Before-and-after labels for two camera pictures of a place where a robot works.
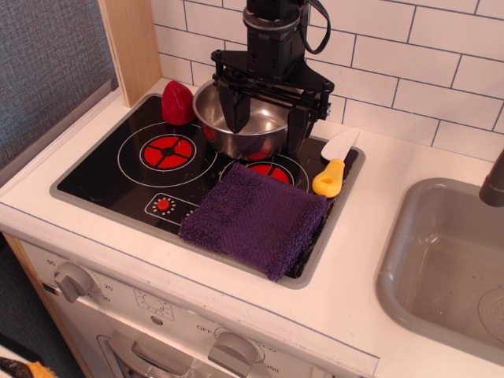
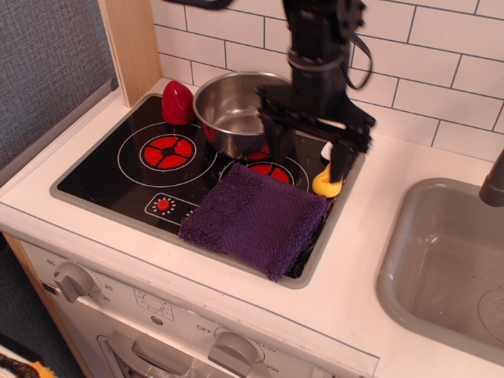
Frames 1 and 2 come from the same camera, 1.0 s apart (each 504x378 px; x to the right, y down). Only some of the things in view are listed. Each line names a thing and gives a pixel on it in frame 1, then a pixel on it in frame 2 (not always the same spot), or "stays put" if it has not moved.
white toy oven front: [120, 328] stays put
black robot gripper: [275, 65] to [318, 99]
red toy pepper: [178, 104] stays put
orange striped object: [16, 368] stays put
